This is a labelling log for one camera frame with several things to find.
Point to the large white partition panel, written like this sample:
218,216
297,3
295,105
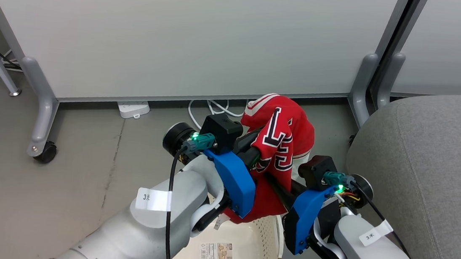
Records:
180,36

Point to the white power strip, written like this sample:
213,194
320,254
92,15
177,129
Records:
133,108

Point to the narrow white partition panel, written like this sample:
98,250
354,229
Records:
454,45

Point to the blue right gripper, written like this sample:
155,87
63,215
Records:
304,215

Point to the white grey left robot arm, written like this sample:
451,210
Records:
148,231

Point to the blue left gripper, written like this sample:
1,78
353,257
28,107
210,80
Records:
236,181

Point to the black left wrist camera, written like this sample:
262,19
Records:
222,131

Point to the beige perforated laundry basket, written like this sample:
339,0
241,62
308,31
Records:
249,241

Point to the red basketball jersey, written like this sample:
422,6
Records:
285,126

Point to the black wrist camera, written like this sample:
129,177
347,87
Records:
315,169
222,131

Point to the grey fabric sofa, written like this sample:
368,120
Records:
429,174

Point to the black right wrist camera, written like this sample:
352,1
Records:
315,169

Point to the grey partition foot with caster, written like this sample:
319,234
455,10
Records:
44,107

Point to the printed basket sticker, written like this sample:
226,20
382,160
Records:
217,254

